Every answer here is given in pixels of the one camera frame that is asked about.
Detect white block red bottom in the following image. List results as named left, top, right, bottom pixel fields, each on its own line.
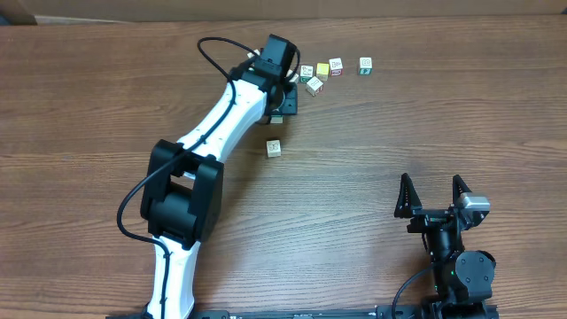
left=329, top=58, right=344, bottom=76

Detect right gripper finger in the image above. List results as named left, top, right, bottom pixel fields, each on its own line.
left=394, top=173, right=423, bottom=218
left=453, top=175, right=471, bottom=206

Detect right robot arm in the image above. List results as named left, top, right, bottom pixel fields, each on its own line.
left=391, top=173, right=499, bottom=318

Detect white block green letters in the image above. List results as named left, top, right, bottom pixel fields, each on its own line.
left=299, top=65, right=314, bottom=83

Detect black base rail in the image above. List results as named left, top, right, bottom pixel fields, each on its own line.
left=105, top=303, right=501, bottom=319

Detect white block teal far right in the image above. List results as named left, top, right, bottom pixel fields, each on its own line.
left=359, top=57, right=373, bottom=75

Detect block with red picture top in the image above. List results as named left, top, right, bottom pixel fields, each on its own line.
left=247, top=50, right=260, bottom=58

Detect white block green side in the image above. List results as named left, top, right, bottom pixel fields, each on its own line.
left=270, top=116, right=284, bottom=124

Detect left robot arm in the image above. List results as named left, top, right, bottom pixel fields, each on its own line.
left=140, top=35, right=300, bottom=318

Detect white block red side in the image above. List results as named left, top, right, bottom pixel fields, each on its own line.
left=306, top=76, right=324, bottom=97

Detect white block butterfly picture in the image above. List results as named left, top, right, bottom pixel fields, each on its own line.
left=266, top=140, right=282, bottom=158

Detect yellow block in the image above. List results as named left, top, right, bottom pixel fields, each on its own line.
left=315, top=63, right=330, bottom=82

